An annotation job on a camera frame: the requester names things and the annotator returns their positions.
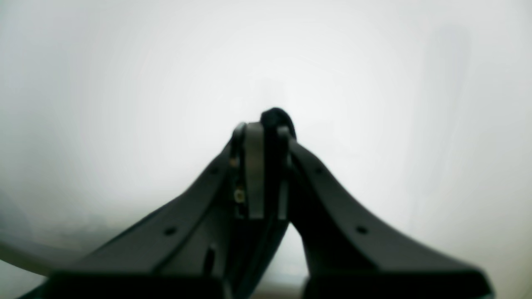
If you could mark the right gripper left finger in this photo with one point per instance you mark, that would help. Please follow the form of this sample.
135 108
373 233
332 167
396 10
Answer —
248 170

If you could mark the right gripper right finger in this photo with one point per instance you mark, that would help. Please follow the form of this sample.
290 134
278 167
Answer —
283 172

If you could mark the black t-shirt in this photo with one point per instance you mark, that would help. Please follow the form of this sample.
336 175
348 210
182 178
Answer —
274 146

